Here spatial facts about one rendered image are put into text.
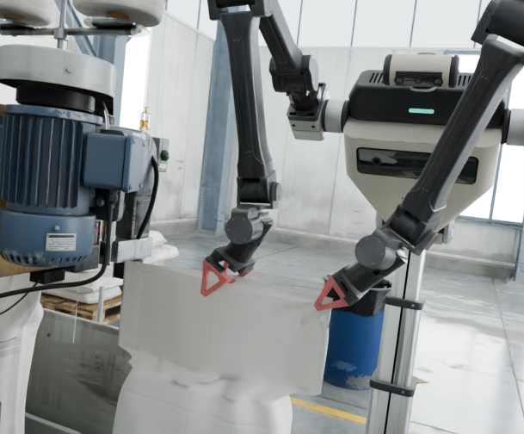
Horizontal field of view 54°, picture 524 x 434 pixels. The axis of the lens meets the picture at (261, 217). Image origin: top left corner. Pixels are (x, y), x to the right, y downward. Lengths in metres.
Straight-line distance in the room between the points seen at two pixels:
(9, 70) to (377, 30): 8.88
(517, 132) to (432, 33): 8.09
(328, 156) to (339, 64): 1.62
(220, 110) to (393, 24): 3.40
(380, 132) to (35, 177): 0.85
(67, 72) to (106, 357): 1.10
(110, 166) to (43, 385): 1.22
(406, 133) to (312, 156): 8.08
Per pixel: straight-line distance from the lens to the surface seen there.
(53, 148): 0.86
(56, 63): 0.84
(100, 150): 0.85
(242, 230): 0.98
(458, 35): 9.36
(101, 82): 0.87
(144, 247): 1.38
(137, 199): 1.33
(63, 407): 1.92
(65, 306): 4.12
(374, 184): 1.42
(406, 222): 0.98
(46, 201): 0.85
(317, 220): 9.36
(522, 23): 0.87
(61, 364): 1.87
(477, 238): 9.01
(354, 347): 3.28
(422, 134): 1.35
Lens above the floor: 1.27
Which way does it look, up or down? 5 degrees down
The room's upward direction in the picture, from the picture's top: 6 degrees clockwise
